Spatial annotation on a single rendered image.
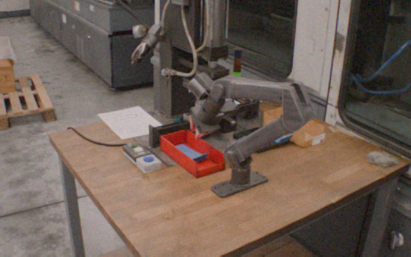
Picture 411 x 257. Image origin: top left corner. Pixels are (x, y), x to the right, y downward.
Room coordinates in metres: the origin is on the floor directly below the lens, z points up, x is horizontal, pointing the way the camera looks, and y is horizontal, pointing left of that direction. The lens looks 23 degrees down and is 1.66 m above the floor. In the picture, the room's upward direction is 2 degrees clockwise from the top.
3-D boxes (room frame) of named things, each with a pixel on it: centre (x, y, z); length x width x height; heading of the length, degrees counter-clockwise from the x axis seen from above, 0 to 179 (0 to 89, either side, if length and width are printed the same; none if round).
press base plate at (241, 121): (1.73, 0.00, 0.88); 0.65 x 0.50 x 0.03; 125
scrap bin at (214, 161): (1.40, 0.05, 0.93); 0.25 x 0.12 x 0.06; 35
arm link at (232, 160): (1.24, -0.11, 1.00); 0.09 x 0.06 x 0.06; 146
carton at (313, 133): (1.66, -0.37, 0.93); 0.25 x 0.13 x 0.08; 35
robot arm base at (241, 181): (1.23, -0.12, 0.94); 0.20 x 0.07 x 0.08; 125
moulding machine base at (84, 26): (7.09, 2.09, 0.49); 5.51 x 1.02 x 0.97; 32
